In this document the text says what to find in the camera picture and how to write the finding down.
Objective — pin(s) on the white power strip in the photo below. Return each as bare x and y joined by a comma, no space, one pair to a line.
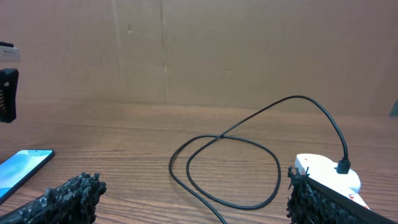
354,194

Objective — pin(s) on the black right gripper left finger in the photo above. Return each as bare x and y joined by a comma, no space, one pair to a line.
73,202

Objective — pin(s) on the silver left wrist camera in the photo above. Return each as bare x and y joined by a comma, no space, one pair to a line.
8,52

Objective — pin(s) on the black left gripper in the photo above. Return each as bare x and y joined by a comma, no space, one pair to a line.
9,79

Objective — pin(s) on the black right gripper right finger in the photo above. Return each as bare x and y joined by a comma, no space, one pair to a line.
312,202

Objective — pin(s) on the white plug adapter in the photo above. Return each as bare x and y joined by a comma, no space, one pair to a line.
329,174

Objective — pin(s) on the blue screen smartphone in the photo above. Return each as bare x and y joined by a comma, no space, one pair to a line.
20,167

